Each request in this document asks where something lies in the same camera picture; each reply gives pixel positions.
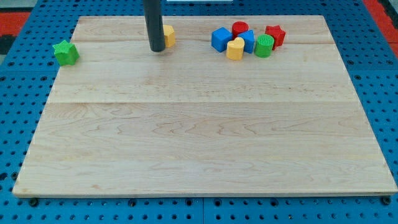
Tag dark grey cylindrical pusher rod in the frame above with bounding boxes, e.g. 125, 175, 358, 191
142, 0, 165, 52

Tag yellow hexagon block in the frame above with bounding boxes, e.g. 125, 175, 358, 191
163, 25, 176, 48

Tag green star block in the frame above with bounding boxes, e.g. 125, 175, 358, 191
53, 40, 80, 66

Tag red star block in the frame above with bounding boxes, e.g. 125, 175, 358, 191
265, 25, 286, 50

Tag blue cube block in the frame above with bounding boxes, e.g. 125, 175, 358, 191
211, 27, 233, 52

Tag red cylinder block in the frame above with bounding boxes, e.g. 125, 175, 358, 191
231, 21, 249, 39

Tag yellow heart block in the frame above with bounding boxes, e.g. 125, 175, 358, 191
226, 37, 245, 60

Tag blue triangle block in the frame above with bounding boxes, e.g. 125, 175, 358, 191
238, 30, 255, 54

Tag green cylinder block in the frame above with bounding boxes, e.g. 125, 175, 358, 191
254, 34, 274, 58

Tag light wooden board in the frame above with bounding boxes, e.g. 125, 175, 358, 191
13, 16, 397, 198

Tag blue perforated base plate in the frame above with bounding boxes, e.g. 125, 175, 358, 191
1, 0, 397, 223

